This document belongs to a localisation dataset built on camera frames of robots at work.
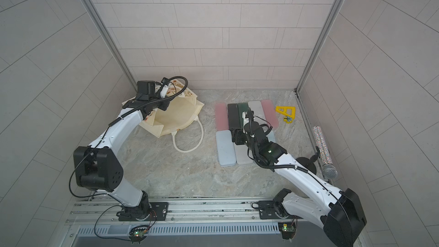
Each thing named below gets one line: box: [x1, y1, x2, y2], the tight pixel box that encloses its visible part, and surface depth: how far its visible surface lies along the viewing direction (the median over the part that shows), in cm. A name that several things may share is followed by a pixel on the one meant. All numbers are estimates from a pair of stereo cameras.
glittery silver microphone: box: [312, 125, 338, 180], surface depth 67 cm
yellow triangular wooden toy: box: [275, 106, 296, 124], surface depth 107 cm
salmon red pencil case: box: [214, 102, 229, 131], surface depth 104 cm
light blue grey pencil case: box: [215, 129, 237, 167], surface depth 88 cm
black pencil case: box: [227, 103, 242, 130], surface depth 105 cm
